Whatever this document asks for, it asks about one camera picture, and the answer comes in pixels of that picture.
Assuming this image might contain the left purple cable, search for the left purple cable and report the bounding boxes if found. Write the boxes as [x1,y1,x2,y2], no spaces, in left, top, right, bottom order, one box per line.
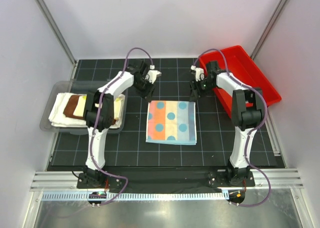
[88,47,155,219]

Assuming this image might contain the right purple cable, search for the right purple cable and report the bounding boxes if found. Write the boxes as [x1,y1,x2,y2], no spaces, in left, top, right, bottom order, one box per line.
[193,48,272,208]

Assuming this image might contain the large white towel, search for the large white towel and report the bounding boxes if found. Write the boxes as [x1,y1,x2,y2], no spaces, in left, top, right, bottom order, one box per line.
[48,92,126,129]

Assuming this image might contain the left aluminium frame post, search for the left aluminium frame post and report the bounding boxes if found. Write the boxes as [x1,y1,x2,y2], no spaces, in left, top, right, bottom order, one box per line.
[35,0,77,66]

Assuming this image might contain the right aluminium frame post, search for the right aluminium frame post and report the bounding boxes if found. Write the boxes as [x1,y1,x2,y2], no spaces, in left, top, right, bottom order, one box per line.
[250,0,290,61]

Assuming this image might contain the slotted metal rail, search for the slotted metal rail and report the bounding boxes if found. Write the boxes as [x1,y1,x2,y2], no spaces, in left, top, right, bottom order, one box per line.
[41,190,229,202]

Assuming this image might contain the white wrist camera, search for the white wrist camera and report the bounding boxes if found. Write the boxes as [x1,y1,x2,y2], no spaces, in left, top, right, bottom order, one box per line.
[145,65,162,84]
[190,65,205,82]

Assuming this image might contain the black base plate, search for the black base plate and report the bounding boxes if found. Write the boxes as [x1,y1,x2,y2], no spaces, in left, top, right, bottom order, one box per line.
[76,166,256,194]

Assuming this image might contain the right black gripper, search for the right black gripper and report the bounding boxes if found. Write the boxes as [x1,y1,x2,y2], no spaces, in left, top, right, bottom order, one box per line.
[188,78,216,103]

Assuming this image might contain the patterned white cloth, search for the patterned white cloth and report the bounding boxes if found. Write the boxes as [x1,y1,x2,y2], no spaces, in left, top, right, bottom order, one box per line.
[145,100,197,146]

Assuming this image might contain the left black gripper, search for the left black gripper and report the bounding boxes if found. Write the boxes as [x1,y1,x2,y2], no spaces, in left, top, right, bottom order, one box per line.
[134,78,157,103]

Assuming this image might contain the yellow crocodile print towel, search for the yellow crocodile print towel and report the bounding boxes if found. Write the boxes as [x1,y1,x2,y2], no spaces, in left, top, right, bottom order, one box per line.
[73,94,125,120]

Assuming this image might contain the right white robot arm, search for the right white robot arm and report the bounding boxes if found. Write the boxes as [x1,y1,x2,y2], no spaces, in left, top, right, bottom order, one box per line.
[190,61,267,186]

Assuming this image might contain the purple cable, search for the purple cable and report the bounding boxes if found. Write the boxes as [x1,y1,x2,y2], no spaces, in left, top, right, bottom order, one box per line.
[193,48,272,208]
[88,47,155,219]

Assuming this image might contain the red plastic bin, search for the red plastic bin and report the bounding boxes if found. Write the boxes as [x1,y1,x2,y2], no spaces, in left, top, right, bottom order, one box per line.
[198,45,282,118]

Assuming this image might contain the clear plastic tray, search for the clear plastic tray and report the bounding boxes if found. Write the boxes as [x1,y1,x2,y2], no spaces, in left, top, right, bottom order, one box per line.
[39,79,130,136]

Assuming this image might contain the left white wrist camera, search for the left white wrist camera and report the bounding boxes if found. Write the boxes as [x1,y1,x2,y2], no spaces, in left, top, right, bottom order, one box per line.
[145,65,162,84]

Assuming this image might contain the aluminium frame post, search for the aluminium frame post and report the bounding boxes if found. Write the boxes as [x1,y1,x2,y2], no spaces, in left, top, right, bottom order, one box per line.
[35,0,77,66]
[250,0,290,61]

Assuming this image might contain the brown towel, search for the brown towel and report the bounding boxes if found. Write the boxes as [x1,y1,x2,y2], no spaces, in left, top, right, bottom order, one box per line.
[63,94,120,126]

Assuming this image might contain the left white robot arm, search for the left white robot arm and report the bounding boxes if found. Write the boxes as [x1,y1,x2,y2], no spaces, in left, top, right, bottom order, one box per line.
[77,60,162,189]

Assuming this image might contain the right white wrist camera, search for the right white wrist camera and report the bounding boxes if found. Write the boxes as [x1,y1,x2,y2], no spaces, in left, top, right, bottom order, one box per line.
[190,65,205,82]

